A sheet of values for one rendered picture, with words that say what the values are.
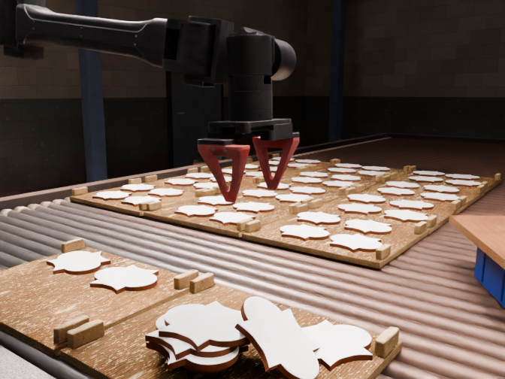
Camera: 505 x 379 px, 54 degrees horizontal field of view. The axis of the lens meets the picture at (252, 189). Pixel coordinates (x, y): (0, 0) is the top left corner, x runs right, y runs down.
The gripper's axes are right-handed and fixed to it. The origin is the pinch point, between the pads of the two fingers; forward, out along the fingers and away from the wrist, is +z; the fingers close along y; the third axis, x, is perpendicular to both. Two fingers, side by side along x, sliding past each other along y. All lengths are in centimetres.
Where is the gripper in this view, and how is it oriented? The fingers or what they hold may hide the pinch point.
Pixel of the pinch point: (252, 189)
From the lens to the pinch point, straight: 65.6
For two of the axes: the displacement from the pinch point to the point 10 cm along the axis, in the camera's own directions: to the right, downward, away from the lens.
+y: 5.8, -1.6, 8.0
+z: 0.2, 9.8, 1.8
